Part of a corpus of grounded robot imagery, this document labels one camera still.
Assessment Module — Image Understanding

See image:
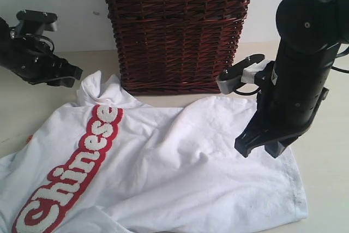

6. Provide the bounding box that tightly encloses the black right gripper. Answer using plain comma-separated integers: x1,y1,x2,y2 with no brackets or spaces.
234,40,340,158

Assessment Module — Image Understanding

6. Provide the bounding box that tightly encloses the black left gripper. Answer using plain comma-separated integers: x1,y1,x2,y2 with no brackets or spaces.
1,32,83,88

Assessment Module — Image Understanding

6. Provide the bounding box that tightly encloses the white t-shirt red lettering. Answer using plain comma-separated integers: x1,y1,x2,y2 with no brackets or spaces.
1,71,308,232

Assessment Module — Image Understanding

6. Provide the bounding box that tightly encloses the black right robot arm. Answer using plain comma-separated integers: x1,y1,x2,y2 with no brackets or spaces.
234,0,348,158

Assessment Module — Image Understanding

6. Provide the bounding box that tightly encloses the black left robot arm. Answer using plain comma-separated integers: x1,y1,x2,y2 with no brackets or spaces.
1,19,83,88

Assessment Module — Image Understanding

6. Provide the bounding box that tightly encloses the dark red wicker basket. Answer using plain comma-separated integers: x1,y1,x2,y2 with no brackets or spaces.
106,0,250,95

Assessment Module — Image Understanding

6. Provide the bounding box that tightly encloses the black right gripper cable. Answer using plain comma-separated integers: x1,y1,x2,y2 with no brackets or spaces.
231,87,262,97

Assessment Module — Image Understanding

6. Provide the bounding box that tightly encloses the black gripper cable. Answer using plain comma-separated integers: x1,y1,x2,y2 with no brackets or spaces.
231,87,262,97
16,32,57,53

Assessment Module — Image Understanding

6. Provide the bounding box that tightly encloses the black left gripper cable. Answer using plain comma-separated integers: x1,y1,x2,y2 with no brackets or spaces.
16,32,57,53

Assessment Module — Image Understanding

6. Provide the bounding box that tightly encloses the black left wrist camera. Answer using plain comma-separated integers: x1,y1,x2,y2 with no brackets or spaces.
15,10,58,35

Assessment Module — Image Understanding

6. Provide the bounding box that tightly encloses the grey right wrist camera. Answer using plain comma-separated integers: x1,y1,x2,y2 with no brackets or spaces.
216,53,266,95

